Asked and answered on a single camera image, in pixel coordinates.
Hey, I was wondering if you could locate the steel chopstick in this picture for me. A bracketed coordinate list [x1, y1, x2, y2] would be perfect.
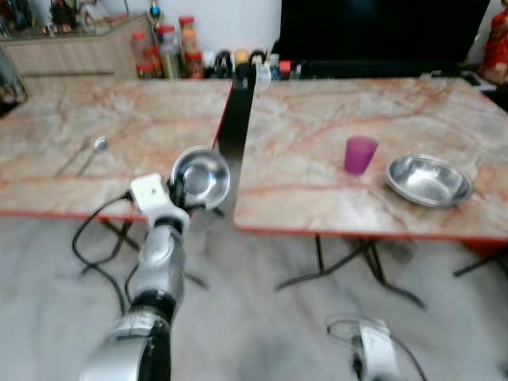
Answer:
[54, 141, 93, 177]

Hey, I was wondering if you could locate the light wooden cabinet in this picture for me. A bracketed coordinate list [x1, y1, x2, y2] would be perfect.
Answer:
[0, 14, 156, 79]

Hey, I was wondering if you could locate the marble table with red edge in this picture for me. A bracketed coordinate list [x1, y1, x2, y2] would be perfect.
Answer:
[0, 76, 235, 291]
[233, 76, 508, 310]

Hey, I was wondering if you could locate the steel spoon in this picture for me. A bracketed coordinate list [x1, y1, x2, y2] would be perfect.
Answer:
[75, 137, 110, 177]

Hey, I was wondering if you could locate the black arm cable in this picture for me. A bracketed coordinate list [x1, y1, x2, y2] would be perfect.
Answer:
[71, 190, 153, 315]
[325, 315, 429, 381]

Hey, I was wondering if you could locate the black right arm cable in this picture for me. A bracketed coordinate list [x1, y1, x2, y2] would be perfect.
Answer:
[325, 315, 429, 381]

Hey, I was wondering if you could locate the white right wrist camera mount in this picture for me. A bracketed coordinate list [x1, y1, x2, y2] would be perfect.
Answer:
[349, 317, 406, 381]

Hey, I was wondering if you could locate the yellow-capped dark bottle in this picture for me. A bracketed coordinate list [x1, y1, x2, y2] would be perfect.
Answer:
[235, 49, 252, 78]

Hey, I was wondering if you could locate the red figurine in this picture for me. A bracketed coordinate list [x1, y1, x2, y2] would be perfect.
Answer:
[482, 10, 508, 85]

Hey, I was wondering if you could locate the black television screen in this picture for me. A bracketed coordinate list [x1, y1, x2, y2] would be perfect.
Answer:
[278, 0, 491, 66]

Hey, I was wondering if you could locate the wide steel bowl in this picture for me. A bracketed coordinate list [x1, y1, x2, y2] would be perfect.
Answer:
[386, 154, 475, 209]

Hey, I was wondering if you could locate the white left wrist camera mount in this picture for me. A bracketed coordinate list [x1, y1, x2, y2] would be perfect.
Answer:
[129, 173, 191, 231]

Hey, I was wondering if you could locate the short red-lidded jar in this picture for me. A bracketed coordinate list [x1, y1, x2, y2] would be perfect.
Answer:
[131, 32, 152, 79]

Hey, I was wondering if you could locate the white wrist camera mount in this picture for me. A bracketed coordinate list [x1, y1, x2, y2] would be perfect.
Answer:
[129, 173, 191, 231]
[349, 317, 406, 381]

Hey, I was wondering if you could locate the small steel bowl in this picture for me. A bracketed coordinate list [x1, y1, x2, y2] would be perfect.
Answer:
[171, 147, 233, 211]

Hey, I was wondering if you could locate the purple plastic cup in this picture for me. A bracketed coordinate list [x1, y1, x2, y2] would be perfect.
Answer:
[344, 136, 379, 175]

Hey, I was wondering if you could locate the tall red-lidded jar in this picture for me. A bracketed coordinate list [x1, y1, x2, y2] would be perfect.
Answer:
[179, 16, 198, 56]

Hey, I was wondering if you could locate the large red-lidded jar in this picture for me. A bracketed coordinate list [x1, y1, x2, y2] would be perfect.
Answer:
[156, 25, 183, 79]

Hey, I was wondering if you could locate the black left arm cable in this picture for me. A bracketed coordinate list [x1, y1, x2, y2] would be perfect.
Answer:
[71, 190, 153, 315]

